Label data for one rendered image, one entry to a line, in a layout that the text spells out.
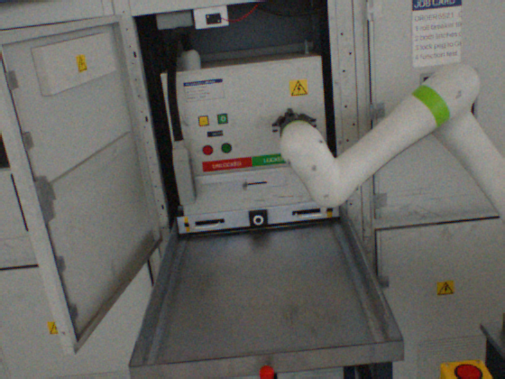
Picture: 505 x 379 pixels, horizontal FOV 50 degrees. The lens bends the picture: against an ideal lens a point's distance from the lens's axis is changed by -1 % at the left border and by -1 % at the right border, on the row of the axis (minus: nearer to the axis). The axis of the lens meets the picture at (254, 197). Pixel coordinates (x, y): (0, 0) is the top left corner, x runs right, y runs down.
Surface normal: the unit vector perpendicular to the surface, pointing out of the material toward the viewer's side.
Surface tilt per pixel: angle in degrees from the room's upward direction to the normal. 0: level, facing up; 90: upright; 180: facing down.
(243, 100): 90
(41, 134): 90
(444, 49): 90
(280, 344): 0
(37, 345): 90
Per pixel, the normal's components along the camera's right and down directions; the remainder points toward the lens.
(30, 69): 0.98, -0.04
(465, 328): 0.01, 0.36
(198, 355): -0.11, -0.93
